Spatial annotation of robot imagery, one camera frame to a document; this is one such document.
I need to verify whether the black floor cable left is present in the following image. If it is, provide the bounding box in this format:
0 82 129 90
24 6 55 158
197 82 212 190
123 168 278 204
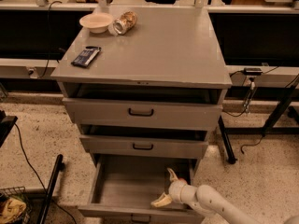
13 122 78 224

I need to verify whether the black table leg right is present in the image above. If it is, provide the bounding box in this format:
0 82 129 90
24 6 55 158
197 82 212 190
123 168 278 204
218 117 237 164

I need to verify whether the grey bottom drawer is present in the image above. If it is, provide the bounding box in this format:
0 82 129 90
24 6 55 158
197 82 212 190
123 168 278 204
78 155 204 224

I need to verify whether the red apple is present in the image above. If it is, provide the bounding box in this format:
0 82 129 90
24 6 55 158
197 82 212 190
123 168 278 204
178 178 188 184

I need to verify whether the black floor cable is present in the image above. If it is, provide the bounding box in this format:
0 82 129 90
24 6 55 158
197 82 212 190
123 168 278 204
239 124 275 155
13 122 78 224

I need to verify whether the silver drink can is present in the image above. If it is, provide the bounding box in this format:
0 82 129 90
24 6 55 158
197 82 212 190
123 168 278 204
113 11 137 35

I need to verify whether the wire basket with bags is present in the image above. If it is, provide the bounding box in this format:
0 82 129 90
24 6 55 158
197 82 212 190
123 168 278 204
0 187 31 224

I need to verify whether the black power adapter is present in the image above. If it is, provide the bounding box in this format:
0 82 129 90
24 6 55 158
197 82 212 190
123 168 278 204
243 67 263 76

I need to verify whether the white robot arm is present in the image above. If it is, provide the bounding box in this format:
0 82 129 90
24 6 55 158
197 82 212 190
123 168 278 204
151 168 262 224

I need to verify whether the black pole left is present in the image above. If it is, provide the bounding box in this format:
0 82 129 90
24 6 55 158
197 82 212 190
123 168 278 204
37 154 64 224

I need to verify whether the black floor cable right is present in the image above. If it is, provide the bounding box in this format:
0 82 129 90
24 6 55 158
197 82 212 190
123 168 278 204
239 124 275 155

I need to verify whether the grey top drawer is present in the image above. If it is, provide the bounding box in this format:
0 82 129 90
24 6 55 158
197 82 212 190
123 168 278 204
64 84 221 131

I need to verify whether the black drawer handle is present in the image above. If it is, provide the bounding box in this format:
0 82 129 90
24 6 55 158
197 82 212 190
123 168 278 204
131 215 151 224
128 108 154 117
132 143 154 151

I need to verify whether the grey drawer cabinet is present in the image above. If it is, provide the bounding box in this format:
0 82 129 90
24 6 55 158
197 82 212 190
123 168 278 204
50 5 234 170

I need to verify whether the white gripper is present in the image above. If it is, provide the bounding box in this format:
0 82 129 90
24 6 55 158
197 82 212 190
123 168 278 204
150 168 197 208

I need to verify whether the black top drawer handle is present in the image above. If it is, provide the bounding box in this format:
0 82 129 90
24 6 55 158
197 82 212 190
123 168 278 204
128 108 154 117

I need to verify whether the cream bowl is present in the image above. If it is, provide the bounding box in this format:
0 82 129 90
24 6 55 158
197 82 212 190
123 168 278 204
79 13 113 34

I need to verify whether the black bottom drawer handle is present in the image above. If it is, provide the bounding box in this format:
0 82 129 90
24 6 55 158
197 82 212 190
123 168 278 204
131 215 151 224

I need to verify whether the grey middle drawer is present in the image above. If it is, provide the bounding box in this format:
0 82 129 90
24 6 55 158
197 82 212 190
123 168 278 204
80 126 207 159

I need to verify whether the grey drawer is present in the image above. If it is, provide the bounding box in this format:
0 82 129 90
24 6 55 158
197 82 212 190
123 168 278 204
80 126 207 159
64 84 221 131
78 155 204 224

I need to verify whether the black middle drawer handle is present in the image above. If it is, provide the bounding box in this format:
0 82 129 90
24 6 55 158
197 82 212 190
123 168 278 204
132 143 154 151

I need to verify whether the dark blue snack bar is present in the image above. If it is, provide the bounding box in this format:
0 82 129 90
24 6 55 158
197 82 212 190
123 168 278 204
71 46 101 68

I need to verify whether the black hanging cable left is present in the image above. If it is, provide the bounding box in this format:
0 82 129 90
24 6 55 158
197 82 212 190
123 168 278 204
39 0 64 79

